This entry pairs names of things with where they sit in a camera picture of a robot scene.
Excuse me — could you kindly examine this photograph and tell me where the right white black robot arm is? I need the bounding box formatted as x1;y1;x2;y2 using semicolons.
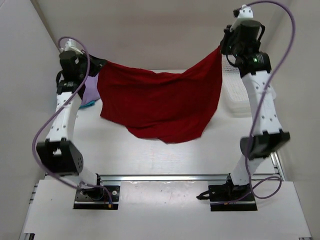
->
196;20;290;205

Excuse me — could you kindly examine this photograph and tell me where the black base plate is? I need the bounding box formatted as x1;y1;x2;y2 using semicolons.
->
73;180;121;210
208;184;258;212

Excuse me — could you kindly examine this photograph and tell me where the teal t shirt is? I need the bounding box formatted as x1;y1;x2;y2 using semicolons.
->
79;100;96;109

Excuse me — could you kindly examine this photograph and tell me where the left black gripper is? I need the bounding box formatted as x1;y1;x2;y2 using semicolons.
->
77;50;108;80

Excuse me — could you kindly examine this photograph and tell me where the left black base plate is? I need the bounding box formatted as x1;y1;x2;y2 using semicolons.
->
73;180;121;210

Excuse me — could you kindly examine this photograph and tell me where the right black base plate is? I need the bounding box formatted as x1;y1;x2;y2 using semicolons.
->
208;184;258;212

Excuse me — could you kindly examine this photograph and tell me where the white plastic basket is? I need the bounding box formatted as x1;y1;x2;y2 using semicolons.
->
221;53;277;116

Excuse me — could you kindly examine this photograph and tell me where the red t shirt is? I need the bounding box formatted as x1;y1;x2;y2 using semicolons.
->
97;48;223;144

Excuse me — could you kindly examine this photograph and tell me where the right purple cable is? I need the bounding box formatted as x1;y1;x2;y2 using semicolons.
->
209;0;296;206

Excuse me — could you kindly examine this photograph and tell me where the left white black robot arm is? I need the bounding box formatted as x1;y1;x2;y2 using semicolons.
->
35;47;106;200

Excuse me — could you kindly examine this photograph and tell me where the aluminium rail front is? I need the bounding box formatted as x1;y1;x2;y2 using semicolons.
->
97;174;283;182

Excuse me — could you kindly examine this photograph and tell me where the purple t shirt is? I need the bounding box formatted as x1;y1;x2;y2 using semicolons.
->
81;74;100;105

